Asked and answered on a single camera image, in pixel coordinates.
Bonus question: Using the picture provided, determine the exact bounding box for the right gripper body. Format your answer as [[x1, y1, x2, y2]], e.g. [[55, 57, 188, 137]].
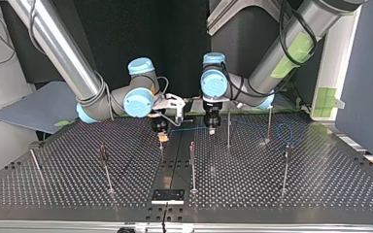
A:
[[151, 116, 171, 135]]

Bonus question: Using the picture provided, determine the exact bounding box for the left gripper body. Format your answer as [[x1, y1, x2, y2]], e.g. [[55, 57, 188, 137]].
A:
[[202, 101, 224, 128]]

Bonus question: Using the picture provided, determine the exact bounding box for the blue cable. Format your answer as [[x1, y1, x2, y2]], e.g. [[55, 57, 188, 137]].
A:
[[157, 118, 305, 148]]

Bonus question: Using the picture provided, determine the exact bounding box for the connector holder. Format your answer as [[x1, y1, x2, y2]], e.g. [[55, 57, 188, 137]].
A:
[[151, 188, 187, 206]]

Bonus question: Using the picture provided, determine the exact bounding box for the black panel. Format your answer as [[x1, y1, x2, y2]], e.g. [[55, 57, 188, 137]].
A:
[[0, 0, 326, 113]]

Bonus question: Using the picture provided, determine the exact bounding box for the grey board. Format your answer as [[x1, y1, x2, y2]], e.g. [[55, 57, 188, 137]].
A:
[[0, 81, 81, 135]]

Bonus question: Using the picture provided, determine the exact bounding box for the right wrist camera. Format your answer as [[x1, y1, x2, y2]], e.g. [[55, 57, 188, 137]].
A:
[[153, 92, 187, 126]]

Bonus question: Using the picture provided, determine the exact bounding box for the metal post with orange clip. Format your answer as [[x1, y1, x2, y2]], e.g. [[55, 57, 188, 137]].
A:
[[188, 140, 199, 195], [98, 144, 116, 195]]

